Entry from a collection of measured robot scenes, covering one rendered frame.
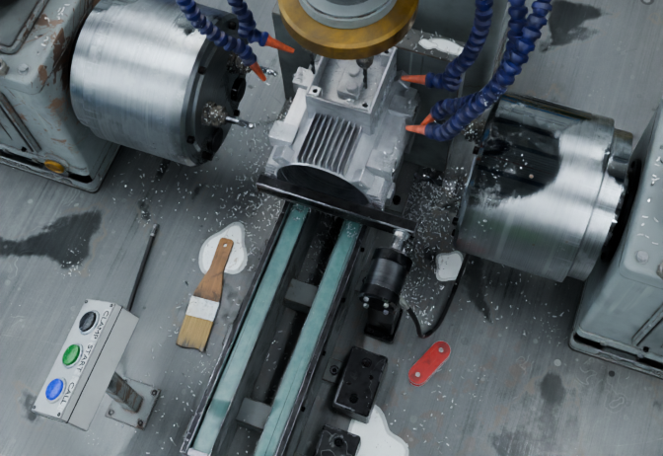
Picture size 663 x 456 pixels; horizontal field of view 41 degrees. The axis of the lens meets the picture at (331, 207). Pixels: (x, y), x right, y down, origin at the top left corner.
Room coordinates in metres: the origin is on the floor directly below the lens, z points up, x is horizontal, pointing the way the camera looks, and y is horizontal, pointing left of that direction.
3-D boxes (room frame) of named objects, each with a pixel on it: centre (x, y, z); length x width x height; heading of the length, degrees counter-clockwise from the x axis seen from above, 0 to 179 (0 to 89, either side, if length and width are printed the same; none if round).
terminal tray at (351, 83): (0.72, -0.05, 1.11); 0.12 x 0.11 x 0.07; 155
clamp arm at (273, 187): (0.57, -0.01, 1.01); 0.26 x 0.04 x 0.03; 65
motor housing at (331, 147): (0.69, -0.03, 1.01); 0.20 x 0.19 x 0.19; 155
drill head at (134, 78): (0.83, 0.29, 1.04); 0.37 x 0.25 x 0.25; 65
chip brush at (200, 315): (0.53, 0.22, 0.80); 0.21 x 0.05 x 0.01; 159
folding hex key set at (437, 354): (0.37, -0.13, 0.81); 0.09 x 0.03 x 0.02; 130
